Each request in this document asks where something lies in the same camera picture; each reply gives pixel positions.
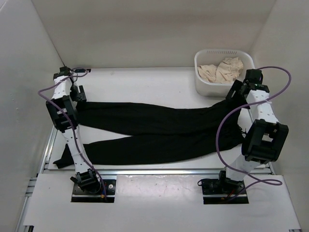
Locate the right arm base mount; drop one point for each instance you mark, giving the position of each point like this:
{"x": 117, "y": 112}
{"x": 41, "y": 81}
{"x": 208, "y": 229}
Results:
{"x": 222, "y": 190}

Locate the white plastic basket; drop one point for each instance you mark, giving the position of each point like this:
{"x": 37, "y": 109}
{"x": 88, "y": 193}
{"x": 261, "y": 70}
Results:
{"x": 215, "y": 56}

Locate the beige trousers in basket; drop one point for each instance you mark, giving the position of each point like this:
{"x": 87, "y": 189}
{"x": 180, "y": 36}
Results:
{"x": 225, "y": 73}

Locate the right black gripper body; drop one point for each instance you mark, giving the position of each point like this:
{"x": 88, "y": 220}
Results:
{"x": 239, "y": 93}

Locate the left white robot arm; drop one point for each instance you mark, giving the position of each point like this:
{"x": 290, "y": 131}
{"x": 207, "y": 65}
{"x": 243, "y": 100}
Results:
{"x": 62, "y": 110}

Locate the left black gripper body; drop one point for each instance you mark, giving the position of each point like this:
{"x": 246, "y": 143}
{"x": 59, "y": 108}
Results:
{"x": 74, "y": 93}

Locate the black trousers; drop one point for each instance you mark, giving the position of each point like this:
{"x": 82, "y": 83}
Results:
{"x": 153, "y": 134}

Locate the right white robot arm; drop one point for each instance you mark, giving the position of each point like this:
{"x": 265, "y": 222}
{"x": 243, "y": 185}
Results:
{"x": 264, "y": 140}

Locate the aluminium frame rail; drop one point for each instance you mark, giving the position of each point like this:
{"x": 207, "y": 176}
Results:
{"x": 149, "y": 198}

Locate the blue label sticker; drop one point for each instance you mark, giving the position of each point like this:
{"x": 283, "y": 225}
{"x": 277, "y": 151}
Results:
{"x": 82, "y": 70}

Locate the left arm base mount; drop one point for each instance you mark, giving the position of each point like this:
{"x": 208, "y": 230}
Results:
{"x": 88, "y": 188}

